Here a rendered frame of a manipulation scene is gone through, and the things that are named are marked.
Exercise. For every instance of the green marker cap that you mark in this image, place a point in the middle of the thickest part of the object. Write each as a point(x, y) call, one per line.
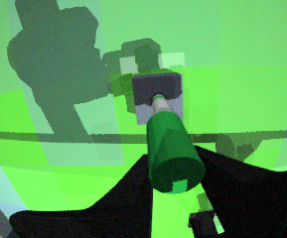
point(174, 165)

